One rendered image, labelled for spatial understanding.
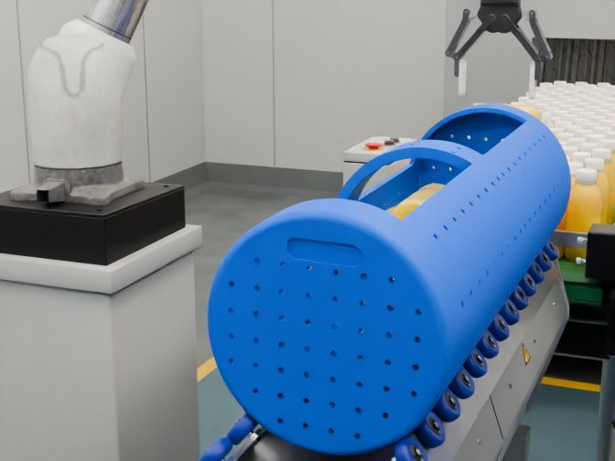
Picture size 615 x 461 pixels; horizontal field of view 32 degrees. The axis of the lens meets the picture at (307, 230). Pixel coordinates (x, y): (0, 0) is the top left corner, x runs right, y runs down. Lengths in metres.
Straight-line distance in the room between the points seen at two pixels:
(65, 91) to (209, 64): 5.13
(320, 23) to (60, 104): 4.84
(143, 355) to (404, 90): 4.73
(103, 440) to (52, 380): 0.14
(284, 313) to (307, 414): 0.12
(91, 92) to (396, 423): 0.91
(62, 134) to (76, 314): 0.30
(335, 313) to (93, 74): 0.84
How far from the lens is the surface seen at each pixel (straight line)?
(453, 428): 1.37
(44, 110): 1.89
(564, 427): 3.64
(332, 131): 6.69
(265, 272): 1.19
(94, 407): 1.91
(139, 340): 1.91
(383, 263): 1.14
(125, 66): 2.09
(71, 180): 1.89
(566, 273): 2.13
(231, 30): 6.89
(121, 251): 1.84
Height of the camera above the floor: 1.51
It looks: 15 degrees down
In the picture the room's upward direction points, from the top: straight up
